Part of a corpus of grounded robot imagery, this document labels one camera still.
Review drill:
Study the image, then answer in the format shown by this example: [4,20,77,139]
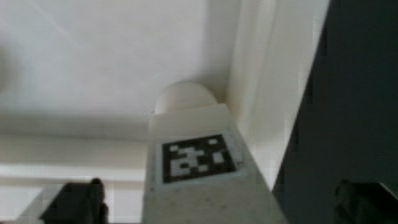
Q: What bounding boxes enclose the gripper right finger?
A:
[334,180,398,224]

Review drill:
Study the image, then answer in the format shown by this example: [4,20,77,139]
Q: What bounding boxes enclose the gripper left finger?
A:
[40,178,109,224]

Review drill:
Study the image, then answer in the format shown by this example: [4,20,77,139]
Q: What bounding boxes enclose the white table leg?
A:
[143,82,288,224]

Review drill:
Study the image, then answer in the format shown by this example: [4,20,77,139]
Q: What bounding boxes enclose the white square tabletop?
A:
[0,0,331,223]

